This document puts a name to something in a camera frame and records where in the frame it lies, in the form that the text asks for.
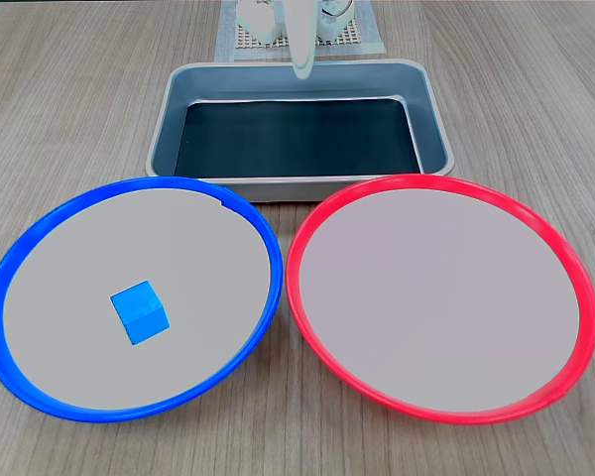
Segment blue block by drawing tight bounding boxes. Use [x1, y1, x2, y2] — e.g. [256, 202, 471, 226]
[109, 280, 172, 347]

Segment silver metal tray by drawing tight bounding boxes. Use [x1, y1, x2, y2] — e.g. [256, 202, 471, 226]
[145, 58, 456, 205]

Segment black tray liner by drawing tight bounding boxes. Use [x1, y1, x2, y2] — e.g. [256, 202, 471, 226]
[173, 97, 424, 179]

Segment white dish with blue rim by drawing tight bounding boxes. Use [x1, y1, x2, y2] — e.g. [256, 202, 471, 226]
[0, 175, 285, 424]

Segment white dish with red rim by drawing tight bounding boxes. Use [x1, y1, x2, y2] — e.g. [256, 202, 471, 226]
[284, 173, 595, 427]

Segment white mesh mat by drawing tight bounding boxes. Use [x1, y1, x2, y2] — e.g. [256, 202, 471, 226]
[233, 18, 364, 51]

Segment translucent sheet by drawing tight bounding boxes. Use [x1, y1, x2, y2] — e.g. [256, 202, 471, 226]
[214, 0, 389, 63]

